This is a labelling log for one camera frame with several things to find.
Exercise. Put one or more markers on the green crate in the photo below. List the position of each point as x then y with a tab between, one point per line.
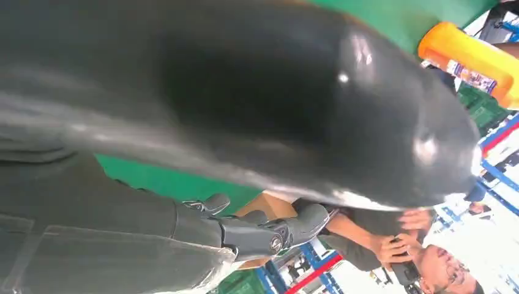
241	284
484	107

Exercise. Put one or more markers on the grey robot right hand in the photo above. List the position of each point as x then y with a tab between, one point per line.
243	81

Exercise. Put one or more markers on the person's hand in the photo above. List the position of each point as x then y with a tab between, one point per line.
395	251
415	220

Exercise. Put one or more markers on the black phone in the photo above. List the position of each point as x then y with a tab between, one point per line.
405	272

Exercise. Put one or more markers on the person's right hand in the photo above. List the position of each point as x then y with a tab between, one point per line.
415	220

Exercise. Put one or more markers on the green table mat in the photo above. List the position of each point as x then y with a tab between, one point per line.
385	20

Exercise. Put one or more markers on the blue metal rack frame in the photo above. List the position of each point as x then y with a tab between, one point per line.
312	257
500	176

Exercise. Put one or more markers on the brown cardboard box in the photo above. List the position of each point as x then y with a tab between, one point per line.
267	207

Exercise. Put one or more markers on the person's left hand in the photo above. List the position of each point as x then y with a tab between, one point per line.
395	251

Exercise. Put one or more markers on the person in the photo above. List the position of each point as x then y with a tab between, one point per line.
356	251

